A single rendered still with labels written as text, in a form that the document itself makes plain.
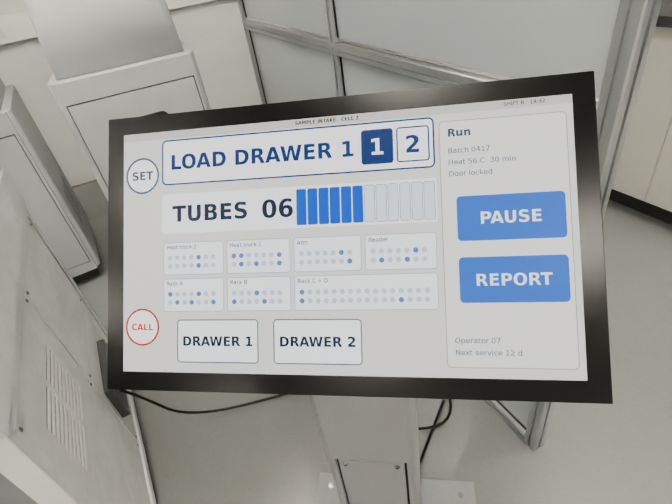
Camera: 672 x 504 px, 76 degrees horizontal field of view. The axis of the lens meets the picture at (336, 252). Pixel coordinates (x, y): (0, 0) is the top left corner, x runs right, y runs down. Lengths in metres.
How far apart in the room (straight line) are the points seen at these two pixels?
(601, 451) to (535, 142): 1.27
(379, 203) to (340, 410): 0.36
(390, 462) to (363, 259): 0.45
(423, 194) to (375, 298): 0.11
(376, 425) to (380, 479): 0.17
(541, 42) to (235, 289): 0.72
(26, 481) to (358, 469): 0.55
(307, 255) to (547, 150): 0.25
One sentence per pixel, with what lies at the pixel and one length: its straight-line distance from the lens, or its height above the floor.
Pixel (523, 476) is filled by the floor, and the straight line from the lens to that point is 1.52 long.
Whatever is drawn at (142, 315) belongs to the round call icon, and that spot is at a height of 1.03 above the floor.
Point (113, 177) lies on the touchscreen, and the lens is 0.57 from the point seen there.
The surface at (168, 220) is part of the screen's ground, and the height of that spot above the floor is 1.11.
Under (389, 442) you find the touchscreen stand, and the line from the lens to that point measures 0.75.
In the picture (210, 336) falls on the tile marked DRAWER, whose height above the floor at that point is 1.01.
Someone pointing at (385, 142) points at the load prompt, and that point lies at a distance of 0.46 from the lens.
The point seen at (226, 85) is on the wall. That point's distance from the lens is 3.98.
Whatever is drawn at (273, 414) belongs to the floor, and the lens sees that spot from 1.66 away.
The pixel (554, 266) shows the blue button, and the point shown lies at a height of 1.06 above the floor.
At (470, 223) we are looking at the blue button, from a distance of 0.44.
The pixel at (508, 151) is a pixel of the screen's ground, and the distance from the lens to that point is 0.46.
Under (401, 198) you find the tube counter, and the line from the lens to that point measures 0.44.
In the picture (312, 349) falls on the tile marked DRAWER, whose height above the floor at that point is 1.00.
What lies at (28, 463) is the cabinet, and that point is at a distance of 0.92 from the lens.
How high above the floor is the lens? 1.34
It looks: 36 degrees down
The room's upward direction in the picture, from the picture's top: 10 degrees counter-clockwise
